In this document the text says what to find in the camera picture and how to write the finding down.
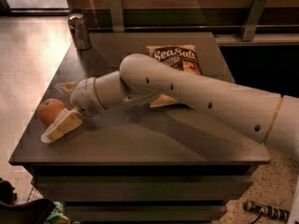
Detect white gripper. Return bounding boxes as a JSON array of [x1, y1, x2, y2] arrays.
[[41, 77, 106, 144]]

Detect orange fruit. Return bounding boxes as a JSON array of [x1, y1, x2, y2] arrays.
[[37, 99, 65, 126]]

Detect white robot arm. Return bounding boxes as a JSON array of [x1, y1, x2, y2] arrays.
[[41, 53, 299, 159]]

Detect silver drink can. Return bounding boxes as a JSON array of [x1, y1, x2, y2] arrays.
[[67, 13, 92, 50]]

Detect dark grey drawer table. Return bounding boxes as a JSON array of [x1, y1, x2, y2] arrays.
[[8, 31, 271, 224]]

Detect green colourful package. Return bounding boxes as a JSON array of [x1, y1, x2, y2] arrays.
[[44, 202, 70, 224]]

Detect sea salt chips bag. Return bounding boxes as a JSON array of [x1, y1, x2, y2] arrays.
[[146, 44, 204, 108]]

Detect left metal bracket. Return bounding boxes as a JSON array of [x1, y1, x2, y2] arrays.
[[109, 0, 125, 33]]

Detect metal bracket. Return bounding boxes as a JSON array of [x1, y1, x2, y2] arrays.
[[109, 0, 125, 33], [239, 0, 267, 42]]

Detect right metal bracket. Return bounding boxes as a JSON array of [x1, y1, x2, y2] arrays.
[[239, 0, 267, 42]]

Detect black striped handle tool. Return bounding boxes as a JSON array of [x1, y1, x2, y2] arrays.
[[243, 201, 290, 222]]

